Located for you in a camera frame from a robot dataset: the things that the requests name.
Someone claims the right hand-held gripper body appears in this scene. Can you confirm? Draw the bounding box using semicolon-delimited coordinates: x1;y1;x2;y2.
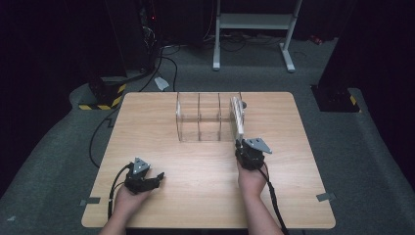
235;137;273;170

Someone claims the person's right hand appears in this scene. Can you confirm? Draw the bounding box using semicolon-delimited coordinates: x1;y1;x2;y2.
237;161;268;197

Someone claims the dark computer tower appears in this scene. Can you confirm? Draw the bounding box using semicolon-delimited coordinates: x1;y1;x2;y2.
136;0;164;73

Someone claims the black cable bundle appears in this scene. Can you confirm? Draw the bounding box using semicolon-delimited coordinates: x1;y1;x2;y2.
204;30;286;53

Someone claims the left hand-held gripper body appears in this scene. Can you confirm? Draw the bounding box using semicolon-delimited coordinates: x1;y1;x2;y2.
123;157;152;196

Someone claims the right hand-held gripper cable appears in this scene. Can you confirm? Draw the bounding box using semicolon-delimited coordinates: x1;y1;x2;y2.
258;165;290;235

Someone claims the white metal stand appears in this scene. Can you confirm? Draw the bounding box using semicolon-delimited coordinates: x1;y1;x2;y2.
212;0;303;73

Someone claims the green leaf picture book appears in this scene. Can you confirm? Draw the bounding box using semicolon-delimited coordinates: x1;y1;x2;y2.
229;96;246;143

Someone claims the black yellow striped base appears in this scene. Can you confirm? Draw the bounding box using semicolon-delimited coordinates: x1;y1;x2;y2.
77;76;127;111
311;85;362;114

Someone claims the person's left hand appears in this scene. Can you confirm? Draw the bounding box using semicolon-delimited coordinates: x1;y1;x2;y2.
113;186;152;216

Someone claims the black floor cable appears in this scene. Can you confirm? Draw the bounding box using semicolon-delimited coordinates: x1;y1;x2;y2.
88;107;120;169
139;45;181;93

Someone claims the clear acrylic divider rack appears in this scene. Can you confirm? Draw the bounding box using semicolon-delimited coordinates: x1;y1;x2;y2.
175;91;246;143

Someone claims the hand-held gripper cable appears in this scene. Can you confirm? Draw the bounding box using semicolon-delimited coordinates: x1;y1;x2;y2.
258;165;290;235
107;163;135;220

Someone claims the left hand-held gripper cable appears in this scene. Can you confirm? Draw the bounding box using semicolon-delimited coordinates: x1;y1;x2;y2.
107;163;135;220

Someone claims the grey tape piece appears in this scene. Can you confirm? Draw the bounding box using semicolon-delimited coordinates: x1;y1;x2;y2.
315;192;337;203
79;197;102;207

